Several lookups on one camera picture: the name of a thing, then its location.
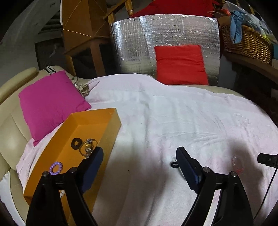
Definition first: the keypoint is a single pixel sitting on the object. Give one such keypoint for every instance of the red cushion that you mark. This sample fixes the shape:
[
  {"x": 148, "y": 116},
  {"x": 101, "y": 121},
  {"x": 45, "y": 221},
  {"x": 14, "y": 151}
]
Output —
[{"x": 180, "y": 65}]

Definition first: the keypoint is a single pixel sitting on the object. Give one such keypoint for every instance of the orange cardboard box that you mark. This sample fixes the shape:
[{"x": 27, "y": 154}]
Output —
[{"x": 58, "y": 157}]

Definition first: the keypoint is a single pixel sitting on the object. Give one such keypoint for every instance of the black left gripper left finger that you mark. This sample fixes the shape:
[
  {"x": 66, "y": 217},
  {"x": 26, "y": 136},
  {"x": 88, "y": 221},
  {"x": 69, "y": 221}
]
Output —
[{"x": 75, "y": 182}]

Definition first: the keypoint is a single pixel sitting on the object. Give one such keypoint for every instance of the blue cloth in basket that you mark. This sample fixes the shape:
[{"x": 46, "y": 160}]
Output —
[{"x": 237, "y": 18}]

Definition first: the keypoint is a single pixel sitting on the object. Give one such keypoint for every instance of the wicker basket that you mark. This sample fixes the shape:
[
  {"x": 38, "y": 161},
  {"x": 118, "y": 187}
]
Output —
[{"x": 252, "y": 44}]

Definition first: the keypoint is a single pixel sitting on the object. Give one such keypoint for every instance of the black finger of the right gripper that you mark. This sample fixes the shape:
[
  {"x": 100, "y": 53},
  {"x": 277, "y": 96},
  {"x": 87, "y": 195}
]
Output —
[{"x": 268, "y": 160}]

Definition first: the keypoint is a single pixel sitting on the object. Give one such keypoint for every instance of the wooden furniture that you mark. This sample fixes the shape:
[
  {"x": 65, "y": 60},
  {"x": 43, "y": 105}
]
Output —
[{"x": 86, "y": 25}]

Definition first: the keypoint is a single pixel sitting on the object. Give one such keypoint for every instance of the thick black hair scrunchie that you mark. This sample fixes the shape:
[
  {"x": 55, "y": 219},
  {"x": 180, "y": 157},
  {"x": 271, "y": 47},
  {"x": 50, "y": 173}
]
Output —
[{"x": 76, "y": 143}]

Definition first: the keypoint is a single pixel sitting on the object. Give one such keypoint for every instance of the beige leather sofa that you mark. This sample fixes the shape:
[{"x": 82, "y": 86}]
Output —
[{"x": 15, "y": 135}]

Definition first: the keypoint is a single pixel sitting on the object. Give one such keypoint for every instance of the silver insulation foil sheet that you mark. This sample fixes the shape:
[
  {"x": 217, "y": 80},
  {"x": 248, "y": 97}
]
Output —
[{"x": 134, "y": 40}]

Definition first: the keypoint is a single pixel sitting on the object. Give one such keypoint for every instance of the white pink towel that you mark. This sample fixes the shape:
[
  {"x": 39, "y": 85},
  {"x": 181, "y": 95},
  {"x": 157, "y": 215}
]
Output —
[{"x": 223, "y": 131}]

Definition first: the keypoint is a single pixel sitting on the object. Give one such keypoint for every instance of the magenta cushion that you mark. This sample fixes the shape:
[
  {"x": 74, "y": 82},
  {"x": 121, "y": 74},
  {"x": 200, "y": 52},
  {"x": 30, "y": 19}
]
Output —
[{"x": 48, "y": 102}]

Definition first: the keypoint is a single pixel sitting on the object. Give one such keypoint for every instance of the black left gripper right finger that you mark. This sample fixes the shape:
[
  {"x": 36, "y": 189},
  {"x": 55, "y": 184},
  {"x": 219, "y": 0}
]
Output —
[{"x": 231, "y": 208}]

